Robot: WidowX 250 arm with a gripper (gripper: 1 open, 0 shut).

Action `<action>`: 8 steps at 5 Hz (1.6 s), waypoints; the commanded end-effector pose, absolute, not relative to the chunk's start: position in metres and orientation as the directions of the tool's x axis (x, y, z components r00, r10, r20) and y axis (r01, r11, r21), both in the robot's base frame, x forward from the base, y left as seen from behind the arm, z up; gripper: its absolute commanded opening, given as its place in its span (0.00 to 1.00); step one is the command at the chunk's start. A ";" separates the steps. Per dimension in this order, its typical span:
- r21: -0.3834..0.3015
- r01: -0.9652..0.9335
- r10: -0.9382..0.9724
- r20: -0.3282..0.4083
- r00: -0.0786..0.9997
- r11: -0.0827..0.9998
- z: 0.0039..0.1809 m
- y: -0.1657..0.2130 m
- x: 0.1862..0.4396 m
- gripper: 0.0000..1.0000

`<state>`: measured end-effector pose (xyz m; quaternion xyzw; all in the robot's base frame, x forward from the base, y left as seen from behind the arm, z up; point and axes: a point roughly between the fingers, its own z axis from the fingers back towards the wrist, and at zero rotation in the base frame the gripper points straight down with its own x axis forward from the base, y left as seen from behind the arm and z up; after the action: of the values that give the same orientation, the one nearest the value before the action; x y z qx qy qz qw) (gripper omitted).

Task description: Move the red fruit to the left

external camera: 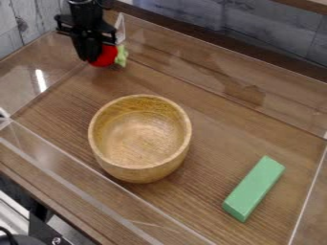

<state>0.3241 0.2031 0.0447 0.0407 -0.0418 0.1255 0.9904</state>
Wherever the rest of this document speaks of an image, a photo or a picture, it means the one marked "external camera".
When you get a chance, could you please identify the wooden bowl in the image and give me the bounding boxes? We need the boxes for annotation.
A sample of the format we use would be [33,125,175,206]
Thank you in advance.
[88,94,193,183]

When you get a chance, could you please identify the clear acrylic tray enclosure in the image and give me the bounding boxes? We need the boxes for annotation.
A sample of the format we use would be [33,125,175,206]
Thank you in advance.
[0,17,327,245]

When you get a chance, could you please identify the red plush fruit green leaves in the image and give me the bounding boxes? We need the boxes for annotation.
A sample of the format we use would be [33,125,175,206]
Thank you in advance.
[90,44,129,67]

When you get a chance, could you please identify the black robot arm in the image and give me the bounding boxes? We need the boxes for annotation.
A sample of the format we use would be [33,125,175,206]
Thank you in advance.
[53,0,117,62]

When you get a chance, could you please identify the black metal bracket with cable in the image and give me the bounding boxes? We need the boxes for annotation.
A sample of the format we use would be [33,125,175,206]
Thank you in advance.
[0,213,73,245]

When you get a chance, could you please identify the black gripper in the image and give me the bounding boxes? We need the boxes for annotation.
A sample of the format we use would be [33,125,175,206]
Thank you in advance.
[53,14,117,62]

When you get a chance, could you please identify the green rectangular block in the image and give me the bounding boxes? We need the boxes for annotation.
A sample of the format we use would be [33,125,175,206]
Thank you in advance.
[223,156,285,223]

